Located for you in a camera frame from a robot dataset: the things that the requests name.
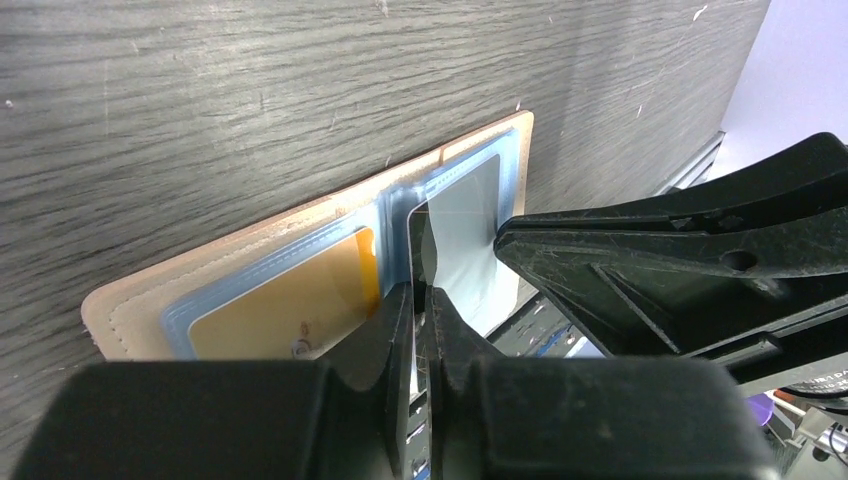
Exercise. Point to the gold VIP card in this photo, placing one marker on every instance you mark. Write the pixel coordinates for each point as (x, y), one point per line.
(299, 313)

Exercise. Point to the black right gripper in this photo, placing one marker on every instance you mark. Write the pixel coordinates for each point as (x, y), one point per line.
(748, 271)

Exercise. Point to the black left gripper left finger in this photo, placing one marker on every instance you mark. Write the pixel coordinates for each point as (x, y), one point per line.
(341, 416)

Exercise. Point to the beige leather card holder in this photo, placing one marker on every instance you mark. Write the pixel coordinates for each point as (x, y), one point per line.
(145, 316)

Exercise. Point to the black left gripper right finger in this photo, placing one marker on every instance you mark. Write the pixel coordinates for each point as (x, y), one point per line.
(493, 416)

